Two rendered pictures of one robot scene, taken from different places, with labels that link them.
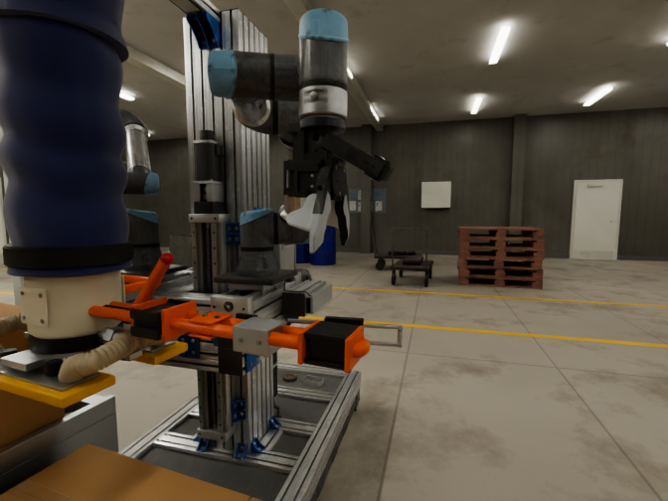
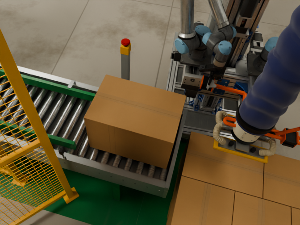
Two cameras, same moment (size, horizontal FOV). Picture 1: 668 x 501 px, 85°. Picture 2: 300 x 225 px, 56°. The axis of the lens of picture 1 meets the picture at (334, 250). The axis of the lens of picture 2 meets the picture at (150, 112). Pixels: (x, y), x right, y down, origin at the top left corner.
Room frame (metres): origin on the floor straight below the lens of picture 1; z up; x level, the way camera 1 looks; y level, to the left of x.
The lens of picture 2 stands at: (-0.06, 1.37, 2.48)
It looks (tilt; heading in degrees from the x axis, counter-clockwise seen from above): 55 degrees down; 348
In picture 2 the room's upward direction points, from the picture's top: 8 degrees clockwise
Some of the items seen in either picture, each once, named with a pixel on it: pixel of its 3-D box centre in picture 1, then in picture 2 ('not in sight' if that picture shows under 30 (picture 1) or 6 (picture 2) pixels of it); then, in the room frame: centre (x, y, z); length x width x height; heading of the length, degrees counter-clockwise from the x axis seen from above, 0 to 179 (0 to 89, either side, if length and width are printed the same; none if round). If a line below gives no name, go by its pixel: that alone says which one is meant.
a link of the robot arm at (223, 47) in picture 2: not in sight; (222, 51); (1.12, 0.73, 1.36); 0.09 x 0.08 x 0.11; 30
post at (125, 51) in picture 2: not in sight; (125, 87); (1.59, 1.27, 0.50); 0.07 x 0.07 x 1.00; 69
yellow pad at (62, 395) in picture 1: (31, 367); (241, 147); (0.69, 0.60, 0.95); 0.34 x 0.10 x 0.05; 69
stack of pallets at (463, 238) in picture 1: (496, 254); not in sight; (6.54, -2.95, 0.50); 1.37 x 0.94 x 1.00; 73
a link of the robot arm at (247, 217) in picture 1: (258, 227); (273, 48); (1.31, 0.27, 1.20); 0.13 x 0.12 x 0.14; 100
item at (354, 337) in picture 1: (331, 344); not in sight; (0.56, 0.00, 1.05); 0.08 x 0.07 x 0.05; 69
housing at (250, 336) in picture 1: (259, 335); not in sight; (0.61, 0.13, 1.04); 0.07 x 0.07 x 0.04; 69
